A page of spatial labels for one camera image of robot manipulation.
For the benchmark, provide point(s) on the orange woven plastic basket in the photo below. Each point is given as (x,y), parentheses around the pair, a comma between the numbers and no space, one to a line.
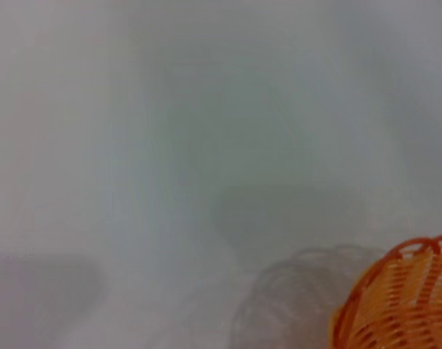
(402,301)

